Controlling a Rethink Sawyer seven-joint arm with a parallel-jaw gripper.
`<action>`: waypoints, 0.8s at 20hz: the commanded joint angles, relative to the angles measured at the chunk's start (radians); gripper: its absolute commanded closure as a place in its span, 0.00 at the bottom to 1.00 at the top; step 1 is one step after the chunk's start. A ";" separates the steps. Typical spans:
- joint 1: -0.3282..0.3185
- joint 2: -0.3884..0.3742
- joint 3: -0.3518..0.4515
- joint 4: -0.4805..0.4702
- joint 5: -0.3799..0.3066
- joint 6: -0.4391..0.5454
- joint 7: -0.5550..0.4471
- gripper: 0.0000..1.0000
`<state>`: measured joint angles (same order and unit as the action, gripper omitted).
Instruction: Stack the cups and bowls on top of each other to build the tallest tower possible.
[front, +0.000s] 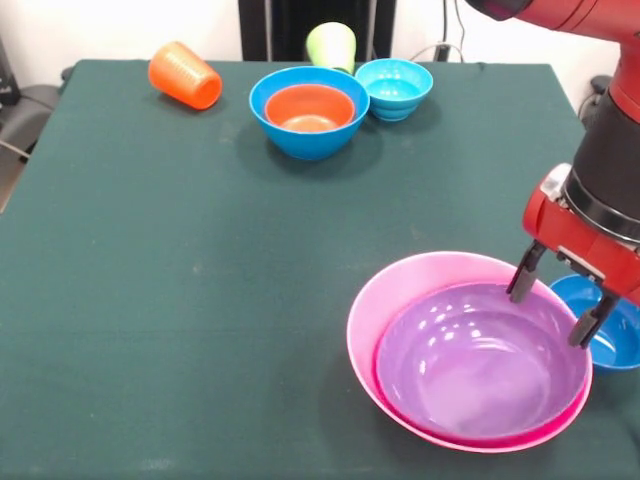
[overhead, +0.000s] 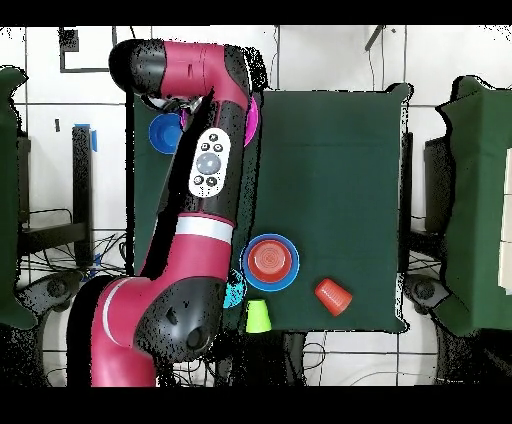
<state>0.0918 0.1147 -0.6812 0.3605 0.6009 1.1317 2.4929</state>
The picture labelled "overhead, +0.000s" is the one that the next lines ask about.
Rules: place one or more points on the orange plastic bowl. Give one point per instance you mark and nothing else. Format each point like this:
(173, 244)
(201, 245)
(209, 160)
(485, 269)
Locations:
(270, 260)

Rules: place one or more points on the large light blue bowl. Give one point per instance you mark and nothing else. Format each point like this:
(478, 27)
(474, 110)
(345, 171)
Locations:
(294, 276)

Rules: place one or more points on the small cyan ribbed bowl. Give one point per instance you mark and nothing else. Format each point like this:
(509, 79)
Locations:
(236, 290)

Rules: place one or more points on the large pink plastic bowl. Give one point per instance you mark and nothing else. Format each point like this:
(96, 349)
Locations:
(252, 120)

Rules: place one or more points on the green plastic cup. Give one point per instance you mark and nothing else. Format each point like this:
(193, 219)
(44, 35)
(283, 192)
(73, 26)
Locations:
(258, 318)

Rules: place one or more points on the orange plastic cup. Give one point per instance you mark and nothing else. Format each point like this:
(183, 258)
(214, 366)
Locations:
(334, 298)

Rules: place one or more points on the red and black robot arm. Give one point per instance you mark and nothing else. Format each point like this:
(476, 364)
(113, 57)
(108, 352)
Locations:
(180, 260)

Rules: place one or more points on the white box stack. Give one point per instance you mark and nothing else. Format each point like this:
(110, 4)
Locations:
(507, 240)

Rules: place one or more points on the dark green tablecloth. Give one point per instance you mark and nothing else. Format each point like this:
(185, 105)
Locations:
(332, 180)

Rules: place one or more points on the small dark blue bowl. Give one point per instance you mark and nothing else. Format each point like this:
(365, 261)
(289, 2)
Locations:
(164, 134)

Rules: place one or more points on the black metal stand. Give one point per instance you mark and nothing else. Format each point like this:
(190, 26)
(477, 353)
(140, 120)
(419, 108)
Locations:
(82, 180)

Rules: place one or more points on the green cloth side table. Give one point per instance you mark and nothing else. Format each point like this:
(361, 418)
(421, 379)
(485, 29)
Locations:
(480, 200)
(8, 200)

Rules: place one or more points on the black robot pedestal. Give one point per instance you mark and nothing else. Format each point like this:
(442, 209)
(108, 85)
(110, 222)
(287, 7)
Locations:
(276, 360)

